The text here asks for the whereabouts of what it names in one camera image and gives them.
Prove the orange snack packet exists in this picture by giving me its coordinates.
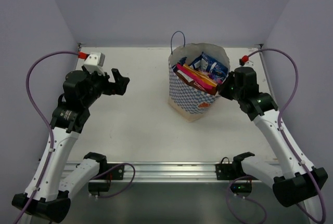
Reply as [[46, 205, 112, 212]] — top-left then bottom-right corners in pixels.
[[179, 65, 217, 89]]

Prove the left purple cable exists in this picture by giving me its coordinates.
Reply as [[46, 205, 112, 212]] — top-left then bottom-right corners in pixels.
[[10, 50, 83, 224]]

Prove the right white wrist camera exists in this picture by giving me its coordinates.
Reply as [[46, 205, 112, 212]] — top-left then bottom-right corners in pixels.
[[239, 55, 254, 67]]

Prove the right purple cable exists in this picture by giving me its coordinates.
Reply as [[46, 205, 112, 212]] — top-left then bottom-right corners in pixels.
[[225, 48, 327, 224]]

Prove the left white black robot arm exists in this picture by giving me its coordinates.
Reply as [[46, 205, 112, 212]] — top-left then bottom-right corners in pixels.
[[12, 69, 130, 223]]

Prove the purple cable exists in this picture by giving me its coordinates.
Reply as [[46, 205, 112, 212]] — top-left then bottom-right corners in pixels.
[[225, 48, 327, 224], [10, 50, 83, 224]]

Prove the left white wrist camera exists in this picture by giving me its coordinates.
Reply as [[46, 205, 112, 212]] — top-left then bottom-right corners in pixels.
[[83, 52, 105, 75]]

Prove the pink snack packet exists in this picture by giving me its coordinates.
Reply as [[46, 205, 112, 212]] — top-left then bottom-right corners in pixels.
[[175, 66, 217, 95]]

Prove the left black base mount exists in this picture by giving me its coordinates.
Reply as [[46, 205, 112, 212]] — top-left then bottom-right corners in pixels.
[[88, 163, 124, 195]]

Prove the blue checkered paper bag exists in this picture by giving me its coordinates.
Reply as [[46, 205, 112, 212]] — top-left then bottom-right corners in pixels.
[[168, 36, 230, 122]]

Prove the aluminium mounting rail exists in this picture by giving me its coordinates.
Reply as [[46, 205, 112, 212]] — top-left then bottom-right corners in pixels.
[[60, 162, 228, 183]]

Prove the purple Fox's candy bag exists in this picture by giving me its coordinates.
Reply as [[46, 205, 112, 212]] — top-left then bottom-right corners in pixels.
[[208, 73, 226, 84]]

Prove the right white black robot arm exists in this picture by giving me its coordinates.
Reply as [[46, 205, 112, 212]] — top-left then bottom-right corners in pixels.
[[218, 67, 328, 207]]

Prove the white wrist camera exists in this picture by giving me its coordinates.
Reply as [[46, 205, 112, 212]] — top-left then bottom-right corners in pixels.
[[83, 52, 105, 75], [239, 55, 254, 67]]

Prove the blue white snack packet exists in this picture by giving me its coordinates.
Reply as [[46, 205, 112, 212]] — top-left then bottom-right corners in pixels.
[[172, 57, 187, 73]]

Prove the blue Doritos chip bag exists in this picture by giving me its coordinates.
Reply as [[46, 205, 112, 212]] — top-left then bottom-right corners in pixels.
[[189, 52, 228, 77]]

